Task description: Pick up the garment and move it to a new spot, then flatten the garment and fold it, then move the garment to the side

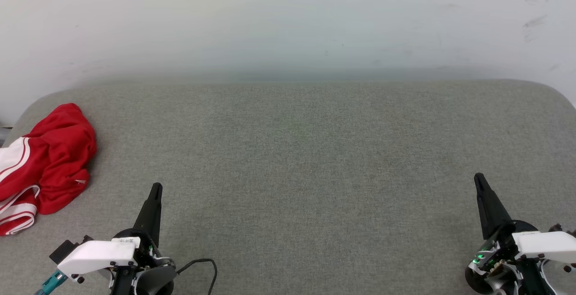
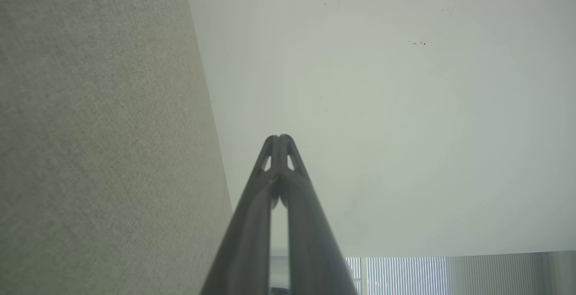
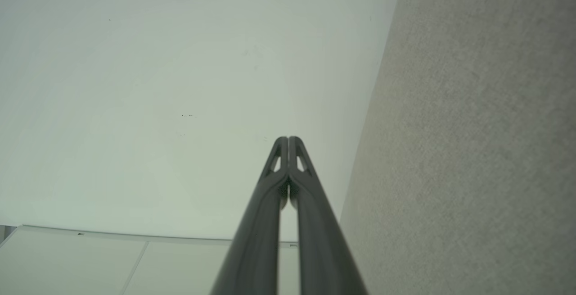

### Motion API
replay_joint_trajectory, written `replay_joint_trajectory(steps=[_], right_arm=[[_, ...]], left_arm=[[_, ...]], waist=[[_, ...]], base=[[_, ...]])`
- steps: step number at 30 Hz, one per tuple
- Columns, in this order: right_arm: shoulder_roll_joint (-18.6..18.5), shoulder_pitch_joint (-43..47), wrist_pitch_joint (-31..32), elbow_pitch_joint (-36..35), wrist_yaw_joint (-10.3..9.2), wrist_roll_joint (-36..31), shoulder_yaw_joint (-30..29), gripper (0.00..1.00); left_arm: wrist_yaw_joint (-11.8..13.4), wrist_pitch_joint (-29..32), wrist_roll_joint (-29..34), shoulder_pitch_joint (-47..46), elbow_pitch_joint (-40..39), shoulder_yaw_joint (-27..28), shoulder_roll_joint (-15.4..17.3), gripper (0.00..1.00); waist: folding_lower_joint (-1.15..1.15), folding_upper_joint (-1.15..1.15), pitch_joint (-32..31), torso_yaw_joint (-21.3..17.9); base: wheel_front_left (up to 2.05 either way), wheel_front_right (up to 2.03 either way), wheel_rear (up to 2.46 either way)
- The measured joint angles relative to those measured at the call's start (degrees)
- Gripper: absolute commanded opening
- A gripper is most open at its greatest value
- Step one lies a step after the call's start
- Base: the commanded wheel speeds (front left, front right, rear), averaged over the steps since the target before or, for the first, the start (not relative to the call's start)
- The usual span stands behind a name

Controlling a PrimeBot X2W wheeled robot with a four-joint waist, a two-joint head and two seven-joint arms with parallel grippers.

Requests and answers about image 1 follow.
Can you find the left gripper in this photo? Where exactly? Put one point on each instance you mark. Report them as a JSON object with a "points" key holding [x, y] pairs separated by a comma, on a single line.
{"points": [[150, 252]]}

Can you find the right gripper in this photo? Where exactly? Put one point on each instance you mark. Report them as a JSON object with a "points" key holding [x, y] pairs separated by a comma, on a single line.
{"points": [[499, 250]]}

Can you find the red and white shirt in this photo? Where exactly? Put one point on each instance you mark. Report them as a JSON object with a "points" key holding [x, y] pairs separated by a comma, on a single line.
{"points": [[54, 160]]}

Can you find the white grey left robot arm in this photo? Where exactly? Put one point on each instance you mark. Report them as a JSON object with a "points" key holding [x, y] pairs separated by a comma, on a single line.
{"points": [[155, 281]]}

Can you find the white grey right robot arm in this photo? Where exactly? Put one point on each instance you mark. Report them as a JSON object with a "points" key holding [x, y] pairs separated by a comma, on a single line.
{"points": [[497, 281]]}

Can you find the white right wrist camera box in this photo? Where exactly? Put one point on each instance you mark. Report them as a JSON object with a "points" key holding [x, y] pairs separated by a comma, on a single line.
{"points": [[546, 243]]}

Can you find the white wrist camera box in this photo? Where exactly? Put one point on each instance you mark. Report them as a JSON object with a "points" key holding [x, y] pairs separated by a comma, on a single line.
{"points": [[96, 254], [546, 243]]}

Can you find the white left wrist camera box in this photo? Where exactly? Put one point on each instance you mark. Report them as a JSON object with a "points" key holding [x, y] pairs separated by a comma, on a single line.
{"points": [[96, 254]]}

